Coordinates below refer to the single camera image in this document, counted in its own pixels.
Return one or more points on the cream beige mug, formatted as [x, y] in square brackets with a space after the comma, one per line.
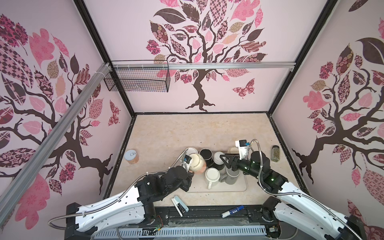
[233, 150]

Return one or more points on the black wire basket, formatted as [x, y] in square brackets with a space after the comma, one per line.
[139, 76]

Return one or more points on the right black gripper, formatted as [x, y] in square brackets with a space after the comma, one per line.
[233, 162]

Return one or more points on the horizontal aluminium rail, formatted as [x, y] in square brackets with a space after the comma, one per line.
[203, 66]

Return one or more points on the white slotted cable duct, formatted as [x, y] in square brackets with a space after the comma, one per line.
[181, 232]

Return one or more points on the white teal stapler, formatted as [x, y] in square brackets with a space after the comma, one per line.
[180, 206]

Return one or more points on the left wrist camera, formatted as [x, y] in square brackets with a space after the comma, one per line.
[186, 161]

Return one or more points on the diagonal aluminium rail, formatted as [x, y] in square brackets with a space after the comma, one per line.
[23, 180]

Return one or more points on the grey mug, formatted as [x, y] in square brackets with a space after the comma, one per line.
[229, 177]

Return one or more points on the black base frame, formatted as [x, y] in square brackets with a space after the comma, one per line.
[206, 216]

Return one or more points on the peach orange mug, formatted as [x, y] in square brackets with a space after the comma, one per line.
[197, 164]

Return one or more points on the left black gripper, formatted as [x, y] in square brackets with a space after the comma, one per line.
[187, 181]

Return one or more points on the glass spice jar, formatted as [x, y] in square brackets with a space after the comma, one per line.
[275, 154]

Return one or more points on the blue white marker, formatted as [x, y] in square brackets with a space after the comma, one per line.
[232, 211]

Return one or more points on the translucent plastic tray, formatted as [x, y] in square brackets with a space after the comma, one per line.
[199, 185]

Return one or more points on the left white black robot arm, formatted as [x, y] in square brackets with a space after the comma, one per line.
[133, 206]

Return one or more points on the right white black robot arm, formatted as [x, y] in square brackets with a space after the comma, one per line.
[289, 204]

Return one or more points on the orange tin can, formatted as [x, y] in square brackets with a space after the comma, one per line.
[131, 156]

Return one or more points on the white ribbed-bottom mug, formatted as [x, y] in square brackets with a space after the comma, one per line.
[191, 151]

